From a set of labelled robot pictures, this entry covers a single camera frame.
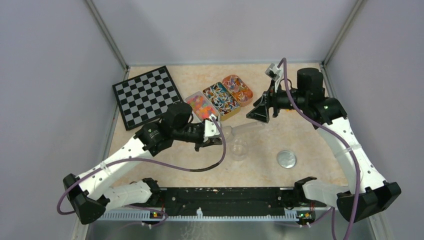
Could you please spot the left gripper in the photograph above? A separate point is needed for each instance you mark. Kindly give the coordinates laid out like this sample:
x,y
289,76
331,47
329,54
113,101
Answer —
x,y
203,142

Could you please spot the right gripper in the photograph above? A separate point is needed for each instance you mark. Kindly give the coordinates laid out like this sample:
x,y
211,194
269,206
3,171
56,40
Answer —
x,y
260,112

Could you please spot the clear plastic jar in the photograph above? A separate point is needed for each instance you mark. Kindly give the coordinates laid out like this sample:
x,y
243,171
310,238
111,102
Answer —
x,y
239,149

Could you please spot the translucent plastic scoop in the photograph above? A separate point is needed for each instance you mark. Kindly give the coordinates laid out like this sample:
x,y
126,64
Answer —
x,y
230,132

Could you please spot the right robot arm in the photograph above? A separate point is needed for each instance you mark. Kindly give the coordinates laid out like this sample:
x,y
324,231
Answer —
x,y
367,192

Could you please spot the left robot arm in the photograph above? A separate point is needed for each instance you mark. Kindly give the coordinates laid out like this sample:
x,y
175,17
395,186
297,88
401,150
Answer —
x,y
91,193

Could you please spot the pink lollipop tin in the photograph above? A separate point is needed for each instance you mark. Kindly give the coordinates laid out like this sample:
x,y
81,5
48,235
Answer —
x,y
238,89

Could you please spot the white candy tin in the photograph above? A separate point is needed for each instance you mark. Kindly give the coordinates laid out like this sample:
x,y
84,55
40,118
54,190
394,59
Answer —
x,y
201,106

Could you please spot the gold lollipop tin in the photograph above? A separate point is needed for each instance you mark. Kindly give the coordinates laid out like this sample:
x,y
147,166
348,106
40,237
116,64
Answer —
x,y
222,100

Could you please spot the silver jar lid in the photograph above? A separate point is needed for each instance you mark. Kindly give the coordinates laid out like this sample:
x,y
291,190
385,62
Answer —
x,y
286,159

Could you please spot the black white checkerboard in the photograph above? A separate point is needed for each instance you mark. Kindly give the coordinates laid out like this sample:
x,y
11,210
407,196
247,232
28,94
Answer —
x,y
146,97

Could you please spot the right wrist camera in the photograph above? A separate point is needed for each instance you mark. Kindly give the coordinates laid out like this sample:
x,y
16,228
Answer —
x,y
274,72

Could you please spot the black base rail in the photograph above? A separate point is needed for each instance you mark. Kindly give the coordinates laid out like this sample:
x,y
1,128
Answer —
x,y
220,204

